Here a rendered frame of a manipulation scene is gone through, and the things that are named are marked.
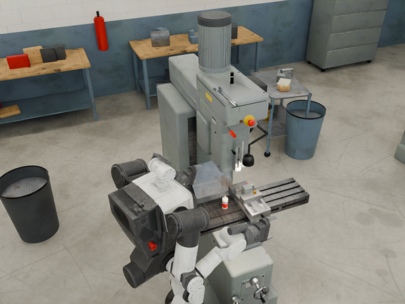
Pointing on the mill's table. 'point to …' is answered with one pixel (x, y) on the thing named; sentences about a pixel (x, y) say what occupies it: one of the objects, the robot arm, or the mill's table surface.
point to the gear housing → (220, 120)
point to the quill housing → (224, 164)
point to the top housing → (256, 106)
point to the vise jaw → (251, 197)
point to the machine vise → (234, 190)
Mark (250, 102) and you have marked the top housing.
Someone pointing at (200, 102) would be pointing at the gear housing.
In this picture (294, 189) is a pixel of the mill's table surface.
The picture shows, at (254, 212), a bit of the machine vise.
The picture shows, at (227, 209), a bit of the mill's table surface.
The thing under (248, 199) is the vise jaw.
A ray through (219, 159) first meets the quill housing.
